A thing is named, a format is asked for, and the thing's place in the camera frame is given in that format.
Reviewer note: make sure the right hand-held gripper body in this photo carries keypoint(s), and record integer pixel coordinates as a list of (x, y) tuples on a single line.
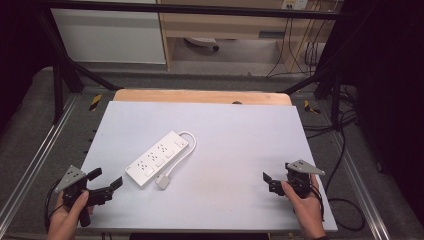
[(301, 168)]

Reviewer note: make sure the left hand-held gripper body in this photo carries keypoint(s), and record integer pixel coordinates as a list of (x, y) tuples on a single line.
[(71, 178)]

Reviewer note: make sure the person's left hand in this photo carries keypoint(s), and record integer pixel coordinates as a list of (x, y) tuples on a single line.
[(65, 221)]

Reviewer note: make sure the person's right hand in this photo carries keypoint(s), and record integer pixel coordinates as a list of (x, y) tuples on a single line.
[(308, 213)]

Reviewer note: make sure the white power strip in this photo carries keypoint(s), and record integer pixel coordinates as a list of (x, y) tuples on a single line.
[(155, 159)]

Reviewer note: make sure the white plug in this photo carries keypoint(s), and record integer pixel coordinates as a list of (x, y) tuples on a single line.
[(163, 182)]

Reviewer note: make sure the wooden board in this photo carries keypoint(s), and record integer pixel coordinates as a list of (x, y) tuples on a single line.
[(200, 97)]

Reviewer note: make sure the white cabinet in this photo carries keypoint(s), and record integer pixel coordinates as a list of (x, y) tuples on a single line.
[(110, 36)]

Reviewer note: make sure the white chair base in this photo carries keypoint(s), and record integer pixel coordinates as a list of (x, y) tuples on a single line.
[(201, 41)]

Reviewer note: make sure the light wooden desk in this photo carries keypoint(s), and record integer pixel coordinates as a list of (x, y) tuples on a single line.
[(213, 26)]

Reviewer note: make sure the aluminium rail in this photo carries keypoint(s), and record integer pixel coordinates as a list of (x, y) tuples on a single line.
[(360, 186), (40, 156)]

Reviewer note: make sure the white wall socket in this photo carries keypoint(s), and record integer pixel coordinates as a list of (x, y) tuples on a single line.
[(295, 4)]

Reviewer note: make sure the black metal frame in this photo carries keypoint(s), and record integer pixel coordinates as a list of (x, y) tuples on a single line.
[(200, 9)]

